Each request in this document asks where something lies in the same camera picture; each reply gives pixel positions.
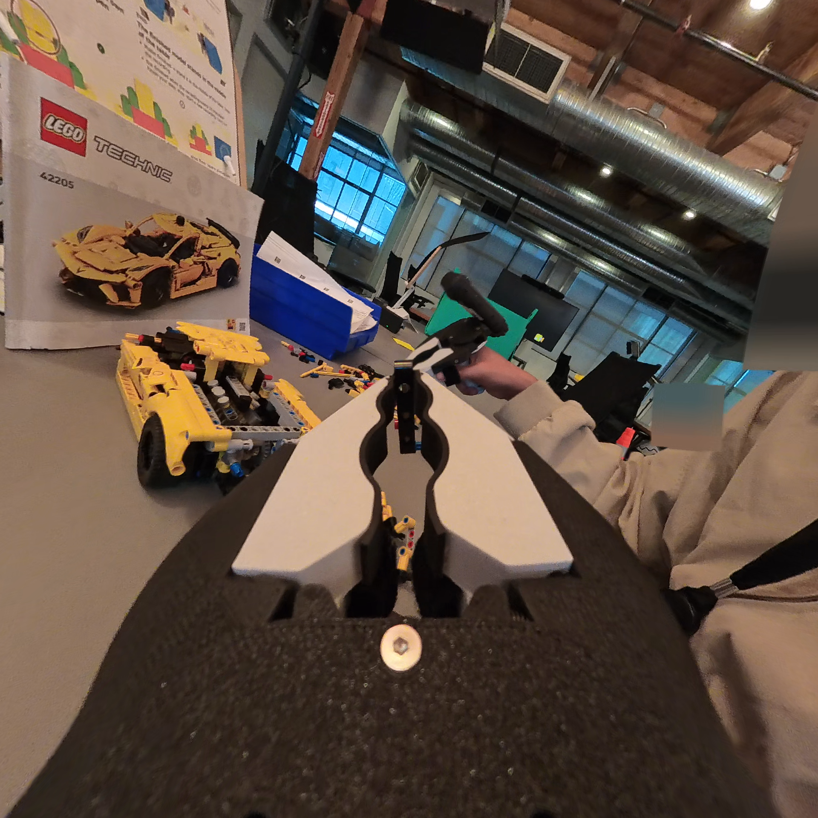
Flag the black mounted box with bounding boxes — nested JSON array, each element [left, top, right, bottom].
[[380, 0, 491, 74]]

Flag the black beam with red pins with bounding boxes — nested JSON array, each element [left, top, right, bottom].
[[393, 361, 424, 456]]

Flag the black monitor screen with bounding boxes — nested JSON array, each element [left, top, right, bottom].
[[489, 268, 580, 352]]

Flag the grey desk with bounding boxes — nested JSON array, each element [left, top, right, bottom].
[[0, 307, 512, 800]]

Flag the yellow toy brick car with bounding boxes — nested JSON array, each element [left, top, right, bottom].
[[115, 321, 322, 490]]

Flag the white vent grille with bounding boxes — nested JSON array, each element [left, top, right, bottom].
[[484, 24, 573, 101]]

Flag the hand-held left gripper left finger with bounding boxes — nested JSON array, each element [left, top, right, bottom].
[[231, 377, 400, 617]]

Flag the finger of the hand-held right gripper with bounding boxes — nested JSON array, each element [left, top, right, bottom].
[[409, 340, 452, 372], [428, 340, 488, 373]]

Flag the white paper sheets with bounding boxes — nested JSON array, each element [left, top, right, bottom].
[[256, 231, 379, 347]]

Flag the white jointed desk lamp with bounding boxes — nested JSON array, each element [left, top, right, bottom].
[[390, 231, 492, 334]]

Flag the blue plastic bin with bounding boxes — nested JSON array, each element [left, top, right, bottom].
[[249, 243, 383, 360]]

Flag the black office chair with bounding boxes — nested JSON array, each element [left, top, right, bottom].
[[572, 351, 663, 443]]

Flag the silver ventilation duct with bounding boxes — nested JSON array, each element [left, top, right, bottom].
[[399, 82, 785, 247]]

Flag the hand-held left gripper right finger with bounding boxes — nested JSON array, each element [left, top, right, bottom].
[[413, 374, 574, 617]]

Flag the person's right forearm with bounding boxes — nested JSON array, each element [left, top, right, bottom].
[[495, 371, 818, 576]]

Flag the white printed instruction poster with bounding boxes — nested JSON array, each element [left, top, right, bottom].
[[0, 0, 248, 190]]

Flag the person's right hand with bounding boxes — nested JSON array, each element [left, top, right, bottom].
[[455, 347, 539, 401]]

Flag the teal object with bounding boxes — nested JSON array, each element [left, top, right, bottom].
[[425, 291, 539, 363]]

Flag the white instruction booklet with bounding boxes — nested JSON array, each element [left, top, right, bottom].
[[3, 54, 265, 350]]

